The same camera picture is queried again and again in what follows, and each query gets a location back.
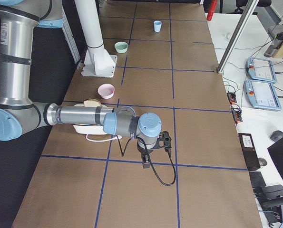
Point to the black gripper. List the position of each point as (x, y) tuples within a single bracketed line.
[(144, 152)]

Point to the light blue cup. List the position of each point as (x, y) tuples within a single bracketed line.
[(157, 25)]

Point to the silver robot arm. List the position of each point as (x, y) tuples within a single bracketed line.
[(19, 115)]

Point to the cream toaster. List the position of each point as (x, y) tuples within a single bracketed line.
[(88, 128)]

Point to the pink bowl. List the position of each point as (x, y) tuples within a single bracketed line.
[(106, 91)]

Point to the toast slice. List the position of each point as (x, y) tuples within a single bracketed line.
[(92, 103)]

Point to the orange circuit board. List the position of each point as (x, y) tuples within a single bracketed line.
[(236, 113)]

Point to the black box with label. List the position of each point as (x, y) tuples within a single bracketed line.
[(249, 152)]

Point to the green bowl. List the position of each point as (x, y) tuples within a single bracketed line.
[(121, 47)]

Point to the teach pendant near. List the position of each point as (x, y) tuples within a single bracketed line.
[(262, 95)]

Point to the teach pendant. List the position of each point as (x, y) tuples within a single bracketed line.
[(261, 69), (262, 95)]

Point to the black computer mouse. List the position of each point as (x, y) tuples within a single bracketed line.
[(276, 135)]

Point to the teach pendant far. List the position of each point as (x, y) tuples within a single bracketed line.
[(261, 69)]

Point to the paper cup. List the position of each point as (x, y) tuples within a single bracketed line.
[(228, 35)]

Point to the red bottle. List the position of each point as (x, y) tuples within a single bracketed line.
[(211, 10)]

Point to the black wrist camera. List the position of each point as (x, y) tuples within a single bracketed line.
[(164, 141)]

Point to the white pedestal column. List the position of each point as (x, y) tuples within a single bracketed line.
[(98, 62)]

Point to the aluminium frame post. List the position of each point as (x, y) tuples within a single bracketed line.
[(250, 7)]

